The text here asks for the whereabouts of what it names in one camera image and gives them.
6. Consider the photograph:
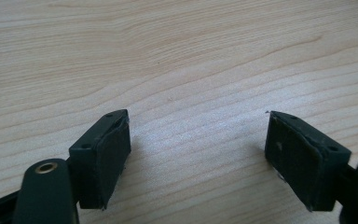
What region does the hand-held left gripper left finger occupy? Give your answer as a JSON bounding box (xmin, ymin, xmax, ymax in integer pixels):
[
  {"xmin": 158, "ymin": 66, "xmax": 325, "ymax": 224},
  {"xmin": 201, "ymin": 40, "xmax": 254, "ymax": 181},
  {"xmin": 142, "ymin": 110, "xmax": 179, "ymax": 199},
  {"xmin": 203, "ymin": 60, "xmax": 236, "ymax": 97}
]
[{"xmin": 68, "ymin": 108, "xmax": 132, "ymax": 210}]

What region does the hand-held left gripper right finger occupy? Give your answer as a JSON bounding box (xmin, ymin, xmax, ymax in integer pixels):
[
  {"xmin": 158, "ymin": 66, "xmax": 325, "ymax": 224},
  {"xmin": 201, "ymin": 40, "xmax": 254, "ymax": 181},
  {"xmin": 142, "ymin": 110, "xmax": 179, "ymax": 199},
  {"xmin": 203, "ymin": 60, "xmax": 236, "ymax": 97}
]
[{"xmin": 264, "ymin": 110, "xmax": 352, "ymax": 213}]

